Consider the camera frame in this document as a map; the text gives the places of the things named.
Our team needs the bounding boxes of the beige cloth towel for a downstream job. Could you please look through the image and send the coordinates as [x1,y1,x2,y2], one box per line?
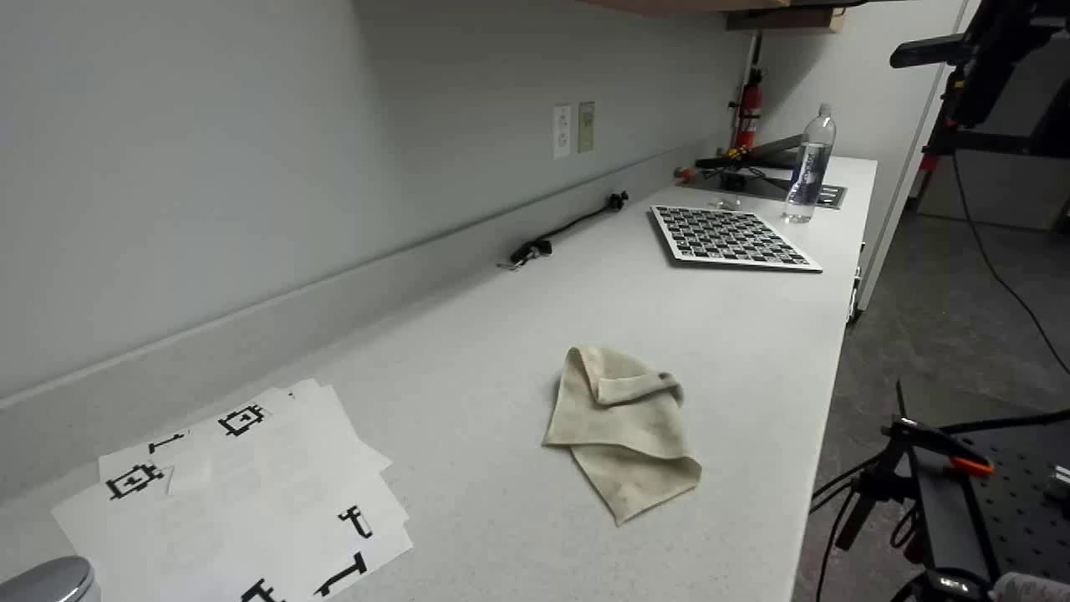
[542,344,707,527]

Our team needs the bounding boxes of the checkerboard calibration board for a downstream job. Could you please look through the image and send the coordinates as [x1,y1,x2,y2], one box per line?
[645,199,825,276]

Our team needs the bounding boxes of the black bar tool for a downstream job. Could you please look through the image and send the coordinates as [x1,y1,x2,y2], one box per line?
[691,131,808,178]

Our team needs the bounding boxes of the white paper sheet black markers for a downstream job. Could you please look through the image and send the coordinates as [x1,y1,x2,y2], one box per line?
[97,377,394,527]
[47,446,416,602]

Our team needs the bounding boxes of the red clamp tool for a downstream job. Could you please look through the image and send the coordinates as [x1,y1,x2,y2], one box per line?
[728,30,768,156]

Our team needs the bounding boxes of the clear plastic water bottle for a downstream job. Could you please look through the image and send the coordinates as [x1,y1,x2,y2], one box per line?
[781,105,840,228]

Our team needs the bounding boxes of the black tripod stand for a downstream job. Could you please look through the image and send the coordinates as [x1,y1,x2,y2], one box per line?
[814,377,1006,602]

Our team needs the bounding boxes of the black perforated breadboard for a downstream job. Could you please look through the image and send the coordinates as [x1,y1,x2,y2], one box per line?
[957,420,1070,582]

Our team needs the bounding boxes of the silver metal object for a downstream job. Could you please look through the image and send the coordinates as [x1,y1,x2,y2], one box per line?
[0,551,102,602]

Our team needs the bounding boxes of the black cable with plug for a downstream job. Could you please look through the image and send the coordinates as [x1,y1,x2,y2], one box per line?
[506,191,632,271]

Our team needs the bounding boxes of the white wall outlet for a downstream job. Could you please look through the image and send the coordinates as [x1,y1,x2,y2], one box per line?
[551,105,574,160]

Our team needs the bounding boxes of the beige wall plate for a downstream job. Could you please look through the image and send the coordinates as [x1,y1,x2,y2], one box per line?
[574,96,599,156]

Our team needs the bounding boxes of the orange handled clamp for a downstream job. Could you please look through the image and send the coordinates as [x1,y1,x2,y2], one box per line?
[890,415,1001,480]

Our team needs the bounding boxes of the thin black floor cable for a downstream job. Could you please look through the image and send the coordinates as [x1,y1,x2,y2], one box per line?
[946,154,1070,377]

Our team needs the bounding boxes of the black camera on stand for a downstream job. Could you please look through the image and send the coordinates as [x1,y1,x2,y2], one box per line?
[887,0,1070,160]

